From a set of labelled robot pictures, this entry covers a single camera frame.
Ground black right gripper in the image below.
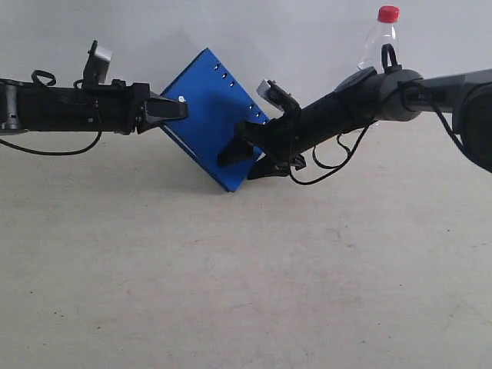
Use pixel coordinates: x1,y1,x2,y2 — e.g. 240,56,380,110
217,108,306,180

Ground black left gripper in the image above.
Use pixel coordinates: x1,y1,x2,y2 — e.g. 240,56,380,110
82,79,188,135

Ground blue ring binder notebook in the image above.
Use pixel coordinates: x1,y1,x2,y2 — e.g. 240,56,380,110
161,48,269,192

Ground clear water bottle red cap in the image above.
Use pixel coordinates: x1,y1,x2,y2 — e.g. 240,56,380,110
357,5,400,73

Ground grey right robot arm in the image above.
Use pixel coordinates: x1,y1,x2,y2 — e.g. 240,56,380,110
217,66,491,179

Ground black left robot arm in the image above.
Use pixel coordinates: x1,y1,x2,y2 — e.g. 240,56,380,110
1,78,189,135

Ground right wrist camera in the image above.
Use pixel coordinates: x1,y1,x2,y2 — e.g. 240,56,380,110
256,79,301,113

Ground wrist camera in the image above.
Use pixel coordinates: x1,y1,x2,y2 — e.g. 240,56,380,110
256,79,301,113
82,40,113,88

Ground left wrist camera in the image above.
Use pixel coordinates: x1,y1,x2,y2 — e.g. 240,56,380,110
82,40,113,88

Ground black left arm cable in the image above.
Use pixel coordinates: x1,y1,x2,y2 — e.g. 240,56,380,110
0,69,105,157

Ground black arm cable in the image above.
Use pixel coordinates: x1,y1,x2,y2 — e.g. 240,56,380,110
0,69,105,157
288,44,466,185

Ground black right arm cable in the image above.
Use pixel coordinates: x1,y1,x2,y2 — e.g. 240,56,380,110
288,44,466,185

